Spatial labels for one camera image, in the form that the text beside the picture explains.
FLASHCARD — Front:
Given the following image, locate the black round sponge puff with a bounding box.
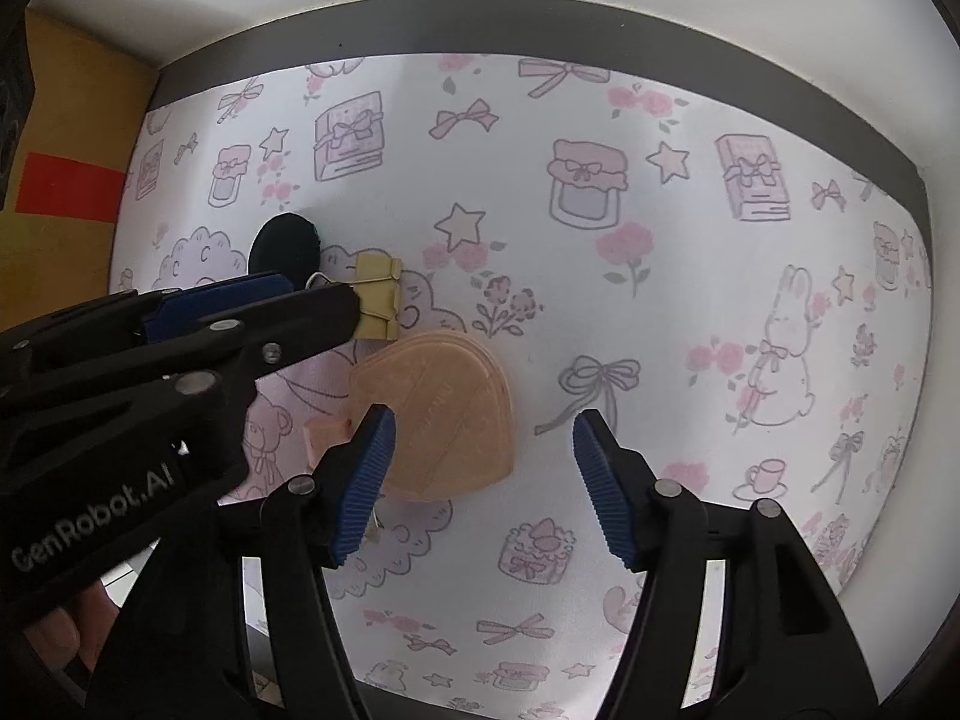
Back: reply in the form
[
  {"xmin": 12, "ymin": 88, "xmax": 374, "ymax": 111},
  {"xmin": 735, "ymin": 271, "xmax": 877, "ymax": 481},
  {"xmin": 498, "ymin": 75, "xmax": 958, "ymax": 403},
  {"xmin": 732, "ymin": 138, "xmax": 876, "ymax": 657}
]
[{"xmin": 247, "ymin": 213, "xmax": 320, "ymax": 289}]

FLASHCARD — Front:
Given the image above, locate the small pink-capped glass bottle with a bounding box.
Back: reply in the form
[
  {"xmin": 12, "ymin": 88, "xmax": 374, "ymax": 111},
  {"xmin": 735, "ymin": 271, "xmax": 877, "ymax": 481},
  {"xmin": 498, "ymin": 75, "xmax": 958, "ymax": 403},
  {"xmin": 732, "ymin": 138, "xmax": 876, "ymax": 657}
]
[{"xmin": 304, "ymin": 405, "xmax": 395, "ymax": 566}]

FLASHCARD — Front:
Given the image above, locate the gold binder clip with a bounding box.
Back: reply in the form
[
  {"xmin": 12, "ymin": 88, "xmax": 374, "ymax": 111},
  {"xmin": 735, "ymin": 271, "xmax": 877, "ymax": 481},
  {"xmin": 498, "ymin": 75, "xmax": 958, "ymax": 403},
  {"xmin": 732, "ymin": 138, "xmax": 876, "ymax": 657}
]
[{"xmin": 306, "ymin": 250, "xmax": 404, "ymax": 341}]

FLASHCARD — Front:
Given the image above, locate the beige heart-shaped powder puff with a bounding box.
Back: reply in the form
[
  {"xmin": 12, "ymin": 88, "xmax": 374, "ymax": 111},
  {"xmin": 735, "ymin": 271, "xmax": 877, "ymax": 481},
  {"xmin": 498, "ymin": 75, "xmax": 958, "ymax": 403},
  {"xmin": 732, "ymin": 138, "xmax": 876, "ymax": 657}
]
[{"xmin": 348, "ymin": 330, "xmax": 516, "ymax": 504}]

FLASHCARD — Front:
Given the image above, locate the operator left hand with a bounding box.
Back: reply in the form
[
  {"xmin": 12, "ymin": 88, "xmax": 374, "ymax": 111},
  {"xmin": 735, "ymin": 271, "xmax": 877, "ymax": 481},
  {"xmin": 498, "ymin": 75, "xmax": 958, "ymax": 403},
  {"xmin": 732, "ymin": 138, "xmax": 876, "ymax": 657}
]
[{"xmin": 25, "ymin": 582, "xmax": 121, "ymax": 671}]

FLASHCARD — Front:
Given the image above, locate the brown cardboard box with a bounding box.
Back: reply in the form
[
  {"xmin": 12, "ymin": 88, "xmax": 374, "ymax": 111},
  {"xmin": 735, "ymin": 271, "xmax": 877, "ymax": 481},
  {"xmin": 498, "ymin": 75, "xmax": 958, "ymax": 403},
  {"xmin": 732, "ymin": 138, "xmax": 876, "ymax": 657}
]
[{"xmin": 2, "ymin": 11, "xmax": 158, "ymax": 328}]

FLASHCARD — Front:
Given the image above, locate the pink patterned desk mat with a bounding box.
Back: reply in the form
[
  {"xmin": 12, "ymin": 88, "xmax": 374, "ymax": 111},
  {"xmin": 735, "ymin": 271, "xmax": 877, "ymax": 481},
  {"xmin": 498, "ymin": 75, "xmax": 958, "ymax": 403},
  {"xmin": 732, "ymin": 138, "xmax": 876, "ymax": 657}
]
[{"xmin": 112, "ymin": 0, "xmax": 932, "ymax": 718}]

